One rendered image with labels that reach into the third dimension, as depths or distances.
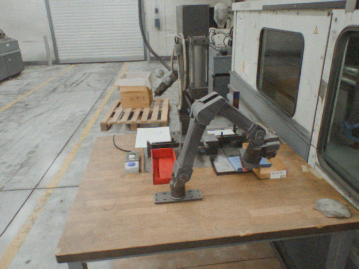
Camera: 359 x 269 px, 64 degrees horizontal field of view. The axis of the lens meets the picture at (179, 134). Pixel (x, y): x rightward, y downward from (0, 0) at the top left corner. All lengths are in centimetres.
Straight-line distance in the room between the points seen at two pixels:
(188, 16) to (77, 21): 957
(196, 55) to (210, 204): 68
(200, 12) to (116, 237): 105
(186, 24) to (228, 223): 92
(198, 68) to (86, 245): 90
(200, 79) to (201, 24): 26
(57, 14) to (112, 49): 206
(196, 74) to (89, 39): 956
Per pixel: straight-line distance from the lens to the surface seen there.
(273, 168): 148
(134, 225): 112
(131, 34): 1062
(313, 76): 170
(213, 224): 111
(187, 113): 147
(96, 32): 1080
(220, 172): 138
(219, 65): 456
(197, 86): 142
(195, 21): 147
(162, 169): 143
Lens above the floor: 162
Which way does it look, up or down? 23 degrees down
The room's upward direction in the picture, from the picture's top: 2 degrees counter-clockwise
